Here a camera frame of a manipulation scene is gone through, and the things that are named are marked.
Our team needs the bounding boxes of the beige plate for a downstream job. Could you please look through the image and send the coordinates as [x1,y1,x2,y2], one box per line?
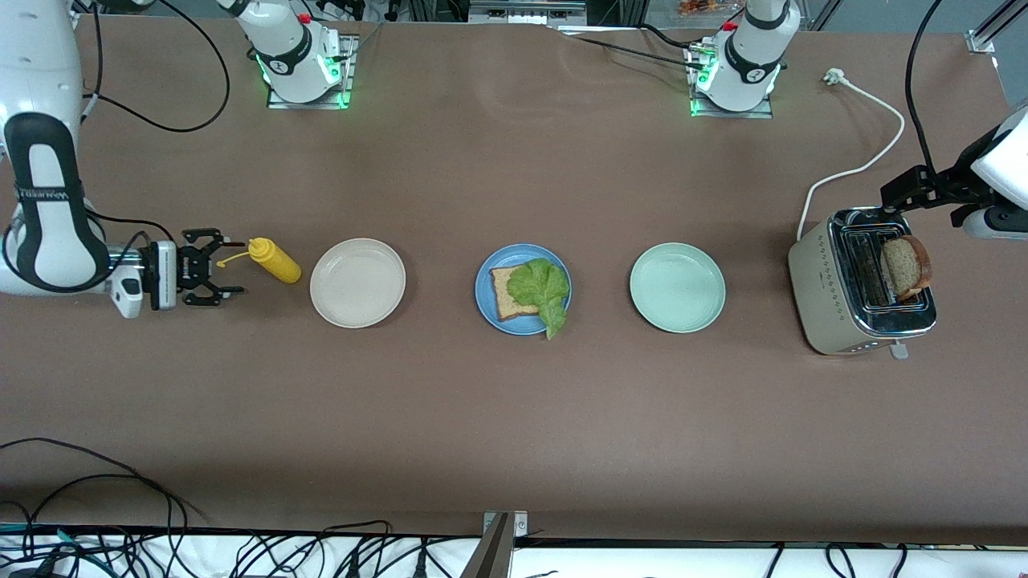
[309,238,407,329]

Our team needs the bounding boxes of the grey metal box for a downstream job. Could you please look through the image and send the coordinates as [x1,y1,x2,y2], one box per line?
[468,0,587,25]

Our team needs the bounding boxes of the mint green plate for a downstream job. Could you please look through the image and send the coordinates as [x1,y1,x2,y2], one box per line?
[629,242,727,334]

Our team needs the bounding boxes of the blue plate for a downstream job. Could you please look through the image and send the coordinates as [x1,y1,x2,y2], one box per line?
[474,243,573,336]

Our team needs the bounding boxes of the white power cable with plug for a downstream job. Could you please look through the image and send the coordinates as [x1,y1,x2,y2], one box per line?
[797,68,906,242]

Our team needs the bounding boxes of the grey aluminium post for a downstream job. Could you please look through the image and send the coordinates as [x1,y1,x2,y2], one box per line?
[459,514,515,578]

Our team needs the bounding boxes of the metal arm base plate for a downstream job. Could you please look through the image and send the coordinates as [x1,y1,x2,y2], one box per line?
[267,34,356,110]
[689,40,776,120]

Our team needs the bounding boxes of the yellow squeeze bottle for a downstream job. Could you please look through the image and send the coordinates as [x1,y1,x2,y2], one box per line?
[217,237,303,285]

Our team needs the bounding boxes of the brown bread slice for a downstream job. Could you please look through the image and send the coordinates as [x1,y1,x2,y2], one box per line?
[879,234,934,303]
[490,265,555,322]

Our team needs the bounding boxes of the beige chrome toaster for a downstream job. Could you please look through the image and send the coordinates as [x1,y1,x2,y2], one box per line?
[787,206,938,360]

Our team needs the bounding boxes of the teal cable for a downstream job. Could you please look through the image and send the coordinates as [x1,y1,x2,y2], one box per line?
[0,523,105,563]

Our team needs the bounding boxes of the green lettuce leaf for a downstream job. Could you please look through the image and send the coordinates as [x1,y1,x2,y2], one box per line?
[506,258,571,340]

